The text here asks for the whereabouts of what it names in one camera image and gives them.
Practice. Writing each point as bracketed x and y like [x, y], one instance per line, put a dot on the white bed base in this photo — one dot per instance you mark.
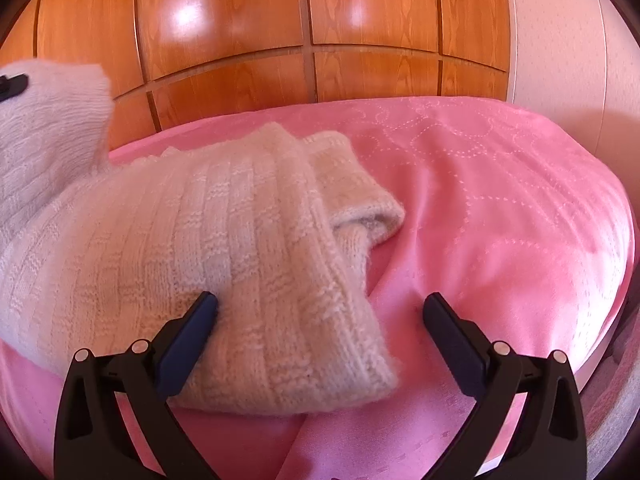
[607, 375]

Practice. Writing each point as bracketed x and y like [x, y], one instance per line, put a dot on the white knit sweater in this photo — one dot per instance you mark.
[200, 240]

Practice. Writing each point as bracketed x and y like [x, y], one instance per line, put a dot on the wooden wardrobe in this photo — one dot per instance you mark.
[280, 25]

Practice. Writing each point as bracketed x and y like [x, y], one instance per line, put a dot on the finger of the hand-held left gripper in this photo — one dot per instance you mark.
[11, 86]

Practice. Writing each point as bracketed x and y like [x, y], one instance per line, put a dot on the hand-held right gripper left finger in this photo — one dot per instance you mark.
[187, 345]

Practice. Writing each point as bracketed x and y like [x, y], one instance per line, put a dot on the pink bedspread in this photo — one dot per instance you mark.
[490, 220]

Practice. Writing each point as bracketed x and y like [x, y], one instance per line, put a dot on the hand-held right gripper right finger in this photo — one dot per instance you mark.
[452, 347]

